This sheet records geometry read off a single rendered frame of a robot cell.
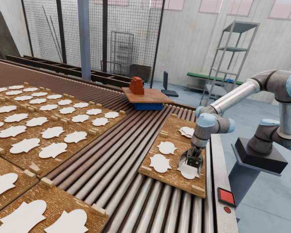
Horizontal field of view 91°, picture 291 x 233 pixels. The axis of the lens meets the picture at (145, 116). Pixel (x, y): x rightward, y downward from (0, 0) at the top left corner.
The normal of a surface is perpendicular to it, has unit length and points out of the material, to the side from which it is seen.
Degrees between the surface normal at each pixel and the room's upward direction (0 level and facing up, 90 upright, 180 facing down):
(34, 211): 0
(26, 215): 0
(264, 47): 90
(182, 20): 90
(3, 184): 0
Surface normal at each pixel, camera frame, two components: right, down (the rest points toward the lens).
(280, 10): -0.31, 0.37
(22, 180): 0.13, -0.89
